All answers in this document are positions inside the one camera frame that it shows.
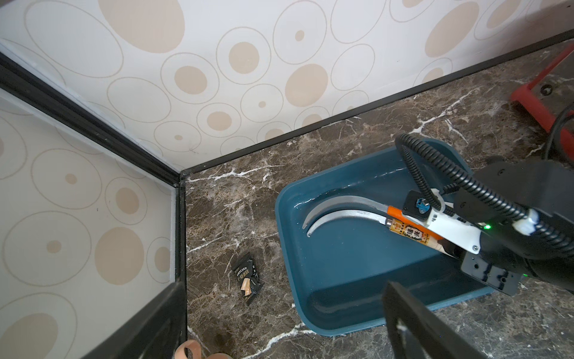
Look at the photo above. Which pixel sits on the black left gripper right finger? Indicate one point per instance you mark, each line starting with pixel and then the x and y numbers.
pixel 415 332

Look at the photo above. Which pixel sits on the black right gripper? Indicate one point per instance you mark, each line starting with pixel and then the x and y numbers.
pixel 460 238

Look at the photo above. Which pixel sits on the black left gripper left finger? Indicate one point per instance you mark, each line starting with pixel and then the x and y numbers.
pixel 153 332

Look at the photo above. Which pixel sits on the wooden handled labelled sickle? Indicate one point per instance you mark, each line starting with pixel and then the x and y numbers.
pixel 400 226

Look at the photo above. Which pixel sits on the orange handled sickle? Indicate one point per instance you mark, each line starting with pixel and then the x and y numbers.
pixel 352 202

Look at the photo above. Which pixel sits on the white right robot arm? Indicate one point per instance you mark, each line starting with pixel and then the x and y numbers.
pixel 506 221

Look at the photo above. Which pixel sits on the teal plastic storage box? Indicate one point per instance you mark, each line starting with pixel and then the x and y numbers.
pixel 338 274

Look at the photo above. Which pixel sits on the pink tape roll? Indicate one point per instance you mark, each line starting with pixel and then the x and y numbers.
pixel 193 348

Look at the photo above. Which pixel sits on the red polka dot toaster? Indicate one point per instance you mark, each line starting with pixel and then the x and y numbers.
pixel 551 107

